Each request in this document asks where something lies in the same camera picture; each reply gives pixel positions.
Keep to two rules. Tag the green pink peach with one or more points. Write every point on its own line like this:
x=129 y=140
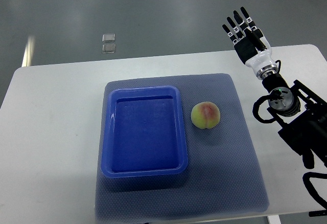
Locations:
x=205 y=115

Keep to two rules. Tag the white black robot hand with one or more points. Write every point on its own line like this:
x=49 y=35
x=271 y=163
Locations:
x=250 y=44

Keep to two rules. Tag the blue plastic tray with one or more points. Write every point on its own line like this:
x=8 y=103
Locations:
x=144 y=133

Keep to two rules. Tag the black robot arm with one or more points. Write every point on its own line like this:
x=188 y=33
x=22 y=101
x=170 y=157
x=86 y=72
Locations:
x=302 y=116

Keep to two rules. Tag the upper floor socket plate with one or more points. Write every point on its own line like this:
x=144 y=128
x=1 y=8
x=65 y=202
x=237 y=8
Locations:
x=108 y=37

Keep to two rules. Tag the lower floor socket plate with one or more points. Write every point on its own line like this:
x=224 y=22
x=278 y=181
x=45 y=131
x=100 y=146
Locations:
x=108 y=48

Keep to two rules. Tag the floor socket plate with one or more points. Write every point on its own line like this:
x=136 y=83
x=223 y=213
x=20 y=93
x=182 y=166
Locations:
x=108 y=48
x=108 y=37

